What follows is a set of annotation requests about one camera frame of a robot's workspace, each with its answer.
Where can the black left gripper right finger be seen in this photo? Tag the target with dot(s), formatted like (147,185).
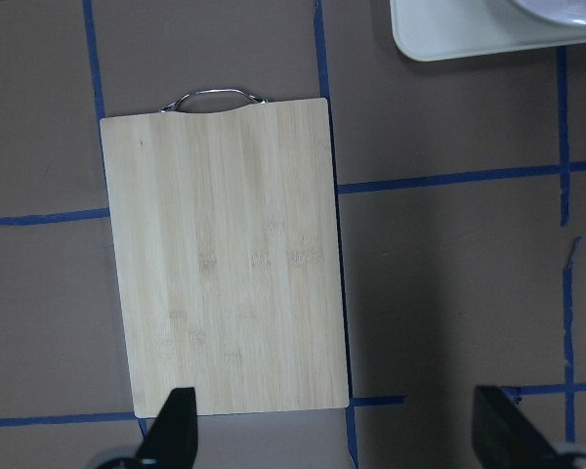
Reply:
(503,438)

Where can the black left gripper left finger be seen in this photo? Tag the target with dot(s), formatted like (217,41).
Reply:
(172,439)

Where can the cream rectangular tray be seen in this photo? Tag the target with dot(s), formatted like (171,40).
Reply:
(438,30)

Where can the bamboo cutting board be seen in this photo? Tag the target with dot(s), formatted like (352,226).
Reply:
(225,238)

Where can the white ridged plate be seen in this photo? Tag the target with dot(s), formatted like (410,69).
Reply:
(564,12)

